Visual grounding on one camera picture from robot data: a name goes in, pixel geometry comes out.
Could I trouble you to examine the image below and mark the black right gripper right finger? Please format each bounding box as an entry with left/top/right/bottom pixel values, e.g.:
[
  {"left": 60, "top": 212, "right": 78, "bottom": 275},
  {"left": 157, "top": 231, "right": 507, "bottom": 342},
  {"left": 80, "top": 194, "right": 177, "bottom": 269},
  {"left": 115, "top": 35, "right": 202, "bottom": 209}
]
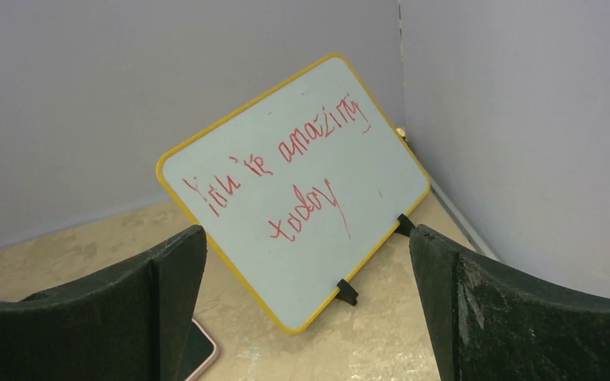
[{"left": 409, "top": 225, "right": 610, "bottom": 380}]

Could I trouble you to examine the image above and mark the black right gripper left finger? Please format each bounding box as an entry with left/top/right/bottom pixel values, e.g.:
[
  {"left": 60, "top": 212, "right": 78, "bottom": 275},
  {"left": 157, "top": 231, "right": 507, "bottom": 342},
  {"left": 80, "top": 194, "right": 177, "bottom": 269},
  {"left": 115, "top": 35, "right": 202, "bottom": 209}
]
[{"left": 0, "top": 225, "right": 207, "bottom": 380}]

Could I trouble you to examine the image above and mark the pink phone case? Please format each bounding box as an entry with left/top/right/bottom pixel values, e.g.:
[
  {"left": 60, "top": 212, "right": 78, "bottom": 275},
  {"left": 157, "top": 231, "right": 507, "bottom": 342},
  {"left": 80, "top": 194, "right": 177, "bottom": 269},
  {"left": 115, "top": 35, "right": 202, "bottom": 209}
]
[{"left": 179, "top": 318, "right": 218, "bottom": 381}]

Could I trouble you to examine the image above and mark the black whiteboard stand foot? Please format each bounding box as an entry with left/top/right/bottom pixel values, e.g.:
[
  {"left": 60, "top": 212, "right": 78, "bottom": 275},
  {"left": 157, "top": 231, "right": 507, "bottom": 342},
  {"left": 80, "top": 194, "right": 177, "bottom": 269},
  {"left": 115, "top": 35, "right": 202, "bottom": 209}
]
[{"left": 335, "top": 279, "right": 358, "bottom": 306}]

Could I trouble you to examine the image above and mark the yellow framed whiteboard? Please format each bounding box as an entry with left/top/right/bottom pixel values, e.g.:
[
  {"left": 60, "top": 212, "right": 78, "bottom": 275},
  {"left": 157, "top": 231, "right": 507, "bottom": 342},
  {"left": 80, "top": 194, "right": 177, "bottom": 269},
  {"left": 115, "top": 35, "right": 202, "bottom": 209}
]
[{"left": 156, "top": 53, "right": 430, "bottom": 333}]

